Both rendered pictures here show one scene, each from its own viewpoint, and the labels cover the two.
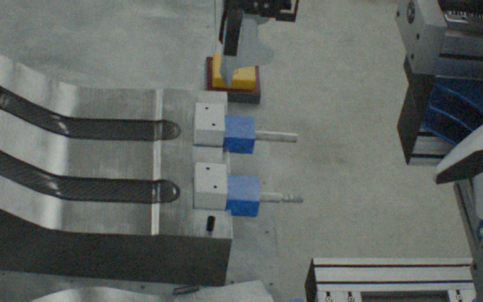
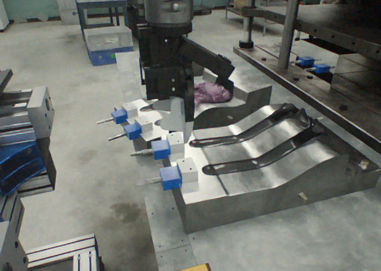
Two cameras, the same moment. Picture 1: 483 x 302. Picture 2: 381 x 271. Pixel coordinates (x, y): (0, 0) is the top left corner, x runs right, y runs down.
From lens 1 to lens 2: 1.49 m
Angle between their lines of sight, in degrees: 106
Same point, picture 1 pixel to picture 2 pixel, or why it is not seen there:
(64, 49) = not seen: outside the picture
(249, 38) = not seen: hidden behind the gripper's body
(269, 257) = (144, 176)
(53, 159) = (252, 144)
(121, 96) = (246, 185)
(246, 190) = (158, 144)
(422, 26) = (11, 231)
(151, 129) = (218, 173)
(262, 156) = (156, 231)
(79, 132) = (253, 165)
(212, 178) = (174, 137)
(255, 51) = (163, 102)
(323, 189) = not seen: outside the picture
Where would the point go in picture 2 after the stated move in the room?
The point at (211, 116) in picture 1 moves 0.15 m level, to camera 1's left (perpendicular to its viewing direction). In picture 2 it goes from (186, 165) to (253, 159)
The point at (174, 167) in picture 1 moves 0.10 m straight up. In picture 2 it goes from (196, 153) to (196, 118)
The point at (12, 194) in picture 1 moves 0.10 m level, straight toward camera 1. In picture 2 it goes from (252, 120) to (233, 106)
